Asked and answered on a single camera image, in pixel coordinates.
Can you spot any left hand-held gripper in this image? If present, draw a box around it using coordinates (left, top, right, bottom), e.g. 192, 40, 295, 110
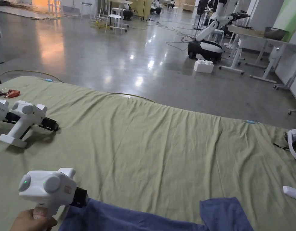
18, 168, 88, 218

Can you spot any dark blue garment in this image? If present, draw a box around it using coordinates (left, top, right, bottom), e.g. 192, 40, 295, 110
58, 197, 254, 231

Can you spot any person's left hand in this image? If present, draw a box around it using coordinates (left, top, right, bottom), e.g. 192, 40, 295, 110
10, 209, 58, 231

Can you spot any bed with pale green sheet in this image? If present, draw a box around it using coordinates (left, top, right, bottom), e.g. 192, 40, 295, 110
0, 76, 296, 231

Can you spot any white round stool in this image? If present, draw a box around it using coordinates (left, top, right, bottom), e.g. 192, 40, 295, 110
105, 14, 122, 35

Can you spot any grey round stool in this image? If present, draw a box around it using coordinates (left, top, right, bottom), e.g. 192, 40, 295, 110
80, 2, 93, 20

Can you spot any white foam block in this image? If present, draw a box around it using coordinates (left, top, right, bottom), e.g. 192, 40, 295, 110
193, 59, 214, 74

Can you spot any white robot with black base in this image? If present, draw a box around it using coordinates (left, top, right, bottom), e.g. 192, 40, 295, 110
187, 0, 251, 64

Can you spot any white hand controller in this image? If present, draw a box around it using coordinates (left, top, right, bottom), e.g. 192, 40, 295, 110
282, 185, 296, 202

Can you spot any white headset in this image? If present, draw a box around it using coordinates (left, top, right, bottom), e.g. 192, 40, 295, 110
284, 129, 296, 168

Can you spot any white table with basket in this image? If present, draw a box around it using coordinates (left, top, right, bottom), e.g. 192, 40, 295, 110
219, 24, 296, 90

